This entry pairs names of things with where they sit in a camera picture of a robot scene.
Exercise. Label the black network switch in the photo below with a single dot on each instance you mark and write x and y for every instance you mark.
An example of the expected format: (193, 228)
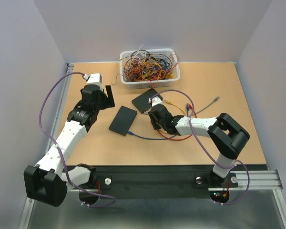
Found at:
(141, 102)
(123, 120)

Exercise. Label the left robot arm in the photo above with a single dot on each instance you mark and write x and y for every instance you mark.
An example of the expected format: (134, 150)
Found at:
(49, 180)

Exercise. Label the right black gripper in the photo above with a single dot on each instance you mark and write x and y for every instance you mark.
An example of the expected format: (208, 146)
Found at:
(155, 125)

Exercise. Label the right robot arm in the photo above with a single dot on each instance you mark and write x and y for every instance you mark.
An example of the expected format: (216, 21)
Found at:
(226, 133)

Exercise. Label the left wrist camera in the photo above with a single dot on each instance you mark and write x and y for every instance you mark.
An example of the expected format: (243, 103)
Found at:
(95, 79)

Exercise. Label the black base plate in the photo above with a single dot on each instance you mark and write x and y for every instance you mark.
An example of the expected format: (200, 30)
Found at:
(157, 182)

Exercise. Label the left side aluminium rail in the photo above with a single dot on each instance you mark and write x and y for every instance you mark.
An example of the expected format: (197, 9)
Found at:
(63, 86)

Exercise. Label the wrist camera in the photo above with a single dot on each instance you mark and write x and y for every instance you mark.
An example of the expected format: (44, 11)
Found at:
(95, 79)
(154, 101)

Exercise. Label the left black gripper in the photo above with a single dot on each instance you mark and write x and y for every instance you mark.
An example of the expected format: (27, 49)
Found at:
(109, 99)

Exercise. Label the white plastic basket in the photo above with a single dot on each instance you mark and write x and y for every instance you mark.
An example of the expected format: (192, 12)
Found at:
(149, 68)

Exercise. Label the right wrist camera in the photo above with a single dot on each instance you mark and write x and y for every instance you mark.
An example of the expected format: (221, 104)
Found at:
(154, 101)

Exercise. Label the aluminium frame rail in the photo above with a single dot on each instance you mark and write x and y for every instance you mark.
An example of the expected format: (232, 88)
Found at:
(257, 203)

